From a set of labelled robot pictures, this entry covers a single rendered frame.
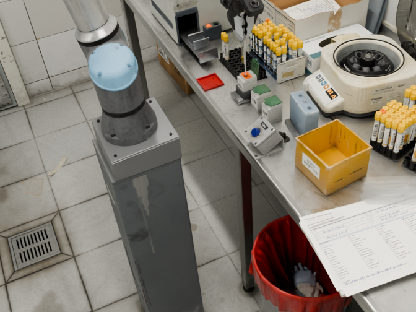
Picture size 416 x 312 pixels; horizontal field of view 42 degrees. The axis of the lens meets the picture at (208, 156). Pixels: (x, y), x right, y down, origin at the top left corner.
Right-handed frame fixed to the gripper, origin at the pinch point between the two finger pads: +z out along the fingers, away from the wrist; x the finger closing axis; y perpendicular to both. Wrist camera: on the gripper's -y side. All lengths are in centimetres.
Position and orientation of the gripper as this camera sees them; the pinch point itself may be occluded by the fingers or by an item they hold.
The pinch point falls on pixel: (244, 38)
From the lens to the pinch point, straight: 155.3
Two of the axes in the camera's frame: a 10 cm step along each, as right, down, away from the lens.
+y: -4.2, -6.0, 6.8
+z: 0.8, 7.3, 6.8
